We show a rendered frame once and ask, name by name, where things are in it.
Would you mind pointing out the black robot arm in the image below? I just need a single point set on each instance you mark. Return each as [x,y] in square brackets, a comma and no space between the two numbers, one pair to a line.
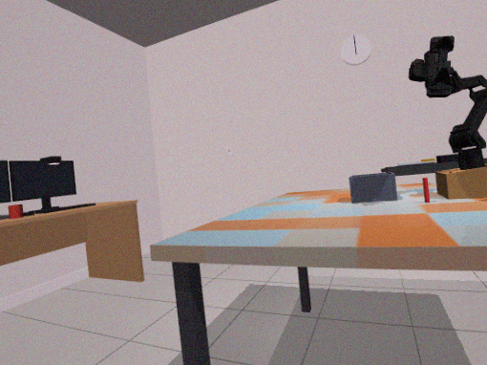
[466,134]

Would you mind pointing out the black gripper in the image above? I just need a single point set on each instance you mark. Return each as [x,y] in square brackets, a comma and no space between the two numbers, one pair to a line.
[441,83]

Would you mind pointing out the dark red peg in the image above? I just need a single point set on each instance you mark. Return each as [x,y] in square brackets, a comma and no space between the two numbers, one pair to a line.
[426,190]

